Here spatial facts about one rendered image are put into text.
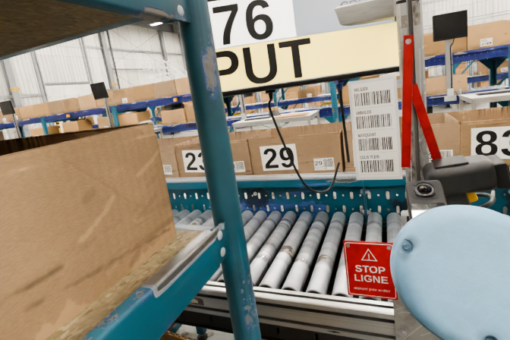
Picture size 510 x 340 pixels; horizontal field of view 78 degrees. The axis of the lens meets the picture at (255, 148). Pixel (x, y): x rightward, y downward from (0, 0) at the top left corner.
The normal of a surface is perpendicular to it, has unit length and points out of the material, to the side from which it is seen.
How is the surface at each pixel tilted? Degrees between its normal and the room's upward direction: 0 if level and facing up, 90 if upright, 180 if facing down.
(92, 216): 91
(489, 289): 58
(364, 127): 90
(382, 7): 90
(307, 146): 91
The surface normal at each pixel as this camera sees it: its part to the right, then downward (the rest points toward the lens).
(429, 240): -0.44, -0.32
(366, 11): -0.27, 0.22
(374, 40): -0.04, 0.11
